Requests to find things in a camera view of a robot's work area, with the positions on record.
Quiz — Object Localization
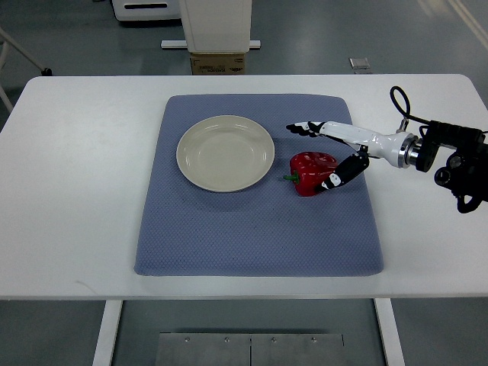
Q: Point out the white frame with caster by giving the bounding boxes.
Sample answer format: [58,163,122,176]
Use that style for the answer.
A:
[0,26,53,111]

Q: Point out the grey floor socket cover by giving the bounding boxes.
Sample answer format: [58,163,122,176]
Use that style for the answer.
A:
[348,58,371,70]

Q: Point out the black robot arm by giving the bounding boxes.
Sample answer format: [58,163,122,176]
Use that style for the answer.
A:
[390,85,487,214]

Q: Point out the white pillar stand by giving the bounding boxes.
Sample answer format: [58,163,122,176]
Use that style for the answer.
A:
[161,0,261,54]

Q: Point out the cream round plate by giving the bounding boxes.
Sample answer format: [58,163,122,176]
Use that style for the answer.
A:
[176,115,275,193]

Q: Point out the left white table leg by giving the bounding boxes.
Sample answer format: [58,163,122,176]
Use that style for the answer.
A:
[92,300,123,366]

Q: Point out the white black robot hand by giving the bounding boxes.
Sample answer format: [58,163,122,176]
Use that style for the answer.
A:
[286,121,419,193]

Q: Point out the white table leg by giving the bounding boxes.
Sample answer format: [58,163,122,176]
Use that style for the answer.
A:
[92,300,123,366]
[374,298,406,366]

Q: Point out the right white table leg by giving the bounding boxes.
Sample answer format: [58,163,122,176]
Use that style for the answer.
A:
[374,298,406,366]

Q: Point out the brown cardboard box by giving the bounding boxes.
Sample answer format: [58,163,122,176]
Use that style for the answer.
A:
[190,53,246,75]

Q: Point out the metal floor plate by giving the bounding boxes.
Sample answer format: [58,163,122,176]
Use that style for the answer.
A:
[156,333,348,365]

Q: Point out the red bell pepper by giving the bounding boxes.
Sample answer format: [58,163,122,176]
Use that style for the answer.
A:
[284,152,339,197]

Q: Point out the blue-grey textured mat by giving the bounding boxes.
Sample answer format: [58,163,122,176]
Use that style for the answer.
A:
[134,94,384,277]

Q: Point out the white machine with slot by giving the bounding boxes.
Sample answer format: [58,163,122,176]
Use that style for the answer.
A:
[111,0,181,21]

